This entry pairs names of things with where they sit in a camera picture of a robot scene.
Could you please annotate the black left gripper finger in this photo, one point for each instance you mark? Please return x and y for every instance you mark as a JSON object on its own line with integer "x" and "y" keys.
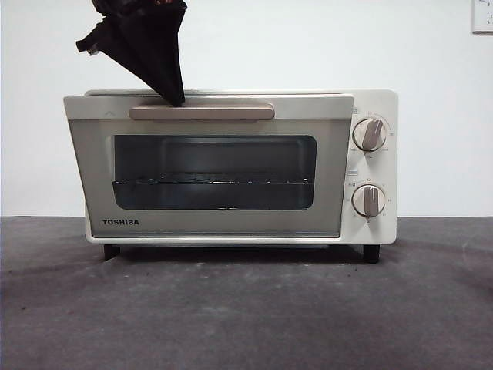
{"x": 150, "y": 50}

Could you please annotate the cream Toshiba toaster oven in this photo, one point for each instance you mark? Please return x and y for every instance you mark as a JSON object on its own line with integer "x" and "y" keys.
{"x": 375, "y": 104}

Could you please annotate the oven temperature knob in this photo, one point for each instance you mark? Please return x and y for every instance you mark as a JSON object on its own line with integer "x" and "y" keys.
{"x": 369, "y": 134}

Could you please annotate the oven timer knob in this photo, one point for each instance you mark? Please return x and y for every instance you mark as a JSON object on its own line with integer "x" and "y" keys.
{"x": 369, "y": 200}

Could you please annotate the white wall socket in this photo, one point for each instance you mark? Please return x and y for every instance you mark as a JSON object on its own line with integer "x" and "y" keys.
{"x": 484, "y": 17}

